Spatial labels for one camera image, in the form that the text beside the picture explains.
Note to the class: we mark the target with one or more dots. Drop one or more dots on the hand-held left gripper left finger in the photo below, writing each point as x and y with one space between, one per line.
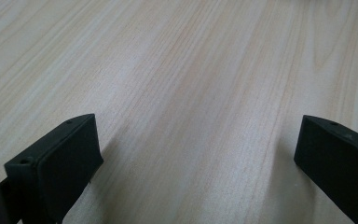
59 161

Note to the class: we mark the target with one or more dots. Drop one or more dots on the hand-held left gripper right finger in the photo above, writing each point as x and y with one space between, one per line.
338 158

